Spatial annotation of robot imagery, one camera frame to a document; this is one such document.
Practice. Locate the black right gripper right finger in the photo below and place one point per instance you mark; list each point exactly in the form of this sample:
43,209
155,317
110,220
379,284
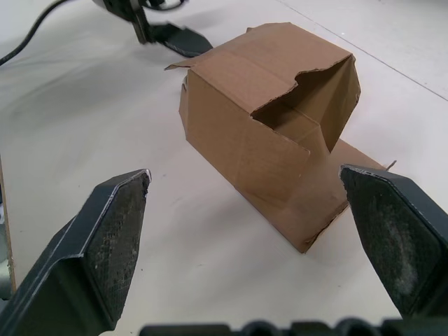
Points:
395,238

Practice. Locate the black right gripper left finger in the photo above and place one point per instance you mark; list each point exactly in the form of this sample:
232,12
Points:
87,252

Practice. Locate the small brown cardboard box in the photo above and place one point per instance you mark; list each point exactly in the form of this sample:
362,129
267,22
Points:
245,115

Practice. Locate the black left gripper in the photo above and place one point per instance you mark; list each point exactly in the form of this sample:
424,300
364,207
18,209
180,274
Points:
127,14

